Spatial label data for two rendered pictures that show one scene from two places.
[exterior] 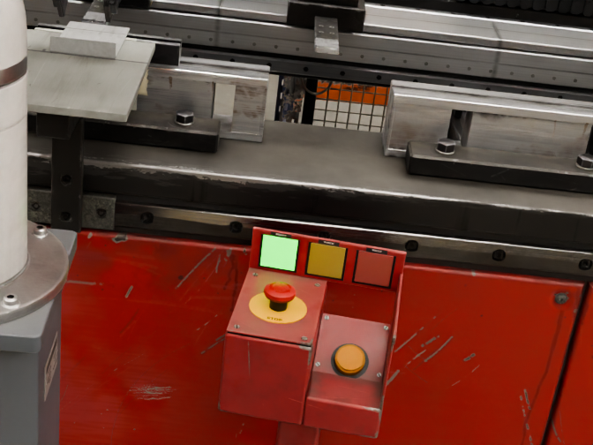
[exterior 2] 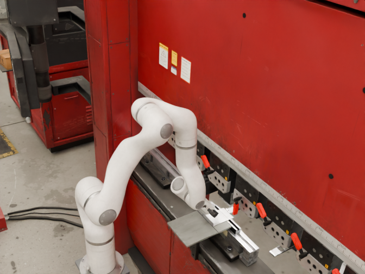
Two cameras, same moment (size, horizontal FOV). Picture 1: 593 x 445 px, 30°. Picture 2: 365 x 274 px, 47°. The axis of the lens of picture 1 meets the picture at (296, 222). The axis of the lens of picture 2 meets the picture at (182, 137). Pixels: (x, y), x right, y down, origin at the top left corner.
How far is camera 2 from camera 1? 141 cm
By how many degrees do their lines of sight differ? 50
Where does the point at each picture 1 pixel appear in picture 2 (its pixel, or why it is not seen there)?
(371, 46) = not seen: hidden behind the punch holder
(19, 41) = (102, 239)
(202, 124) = (232, 253)
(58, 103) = (179, 234)
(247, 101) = (245, 254)
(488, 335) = not seen: outside the picture
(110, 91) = (195, 236)
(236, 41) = not seen: hidden behind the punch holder
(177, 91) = (232, 240)
